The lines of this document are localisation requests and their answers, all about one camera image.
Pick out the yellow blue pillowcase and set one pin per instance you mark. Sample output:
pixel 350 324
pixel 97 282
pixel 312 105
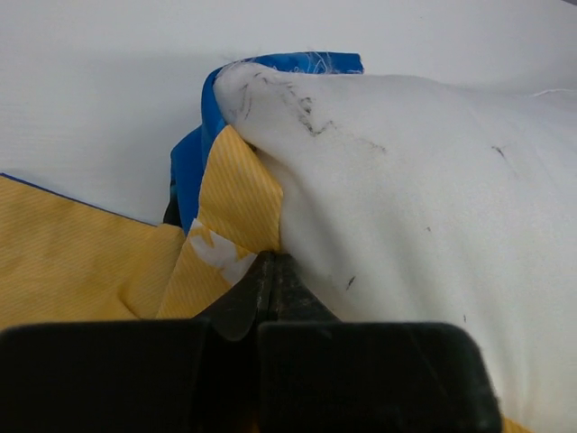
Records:
pixel 100 329

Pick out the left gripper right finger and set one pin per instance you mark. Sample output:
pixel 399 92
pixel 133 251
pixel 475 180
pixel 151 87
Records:
pixel 291 299

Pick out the white pillow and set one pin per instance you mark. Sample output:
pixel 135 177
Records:
pixel 405 199

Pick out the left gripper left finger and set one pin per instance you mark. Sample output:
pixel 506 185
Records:
pixel 246 304

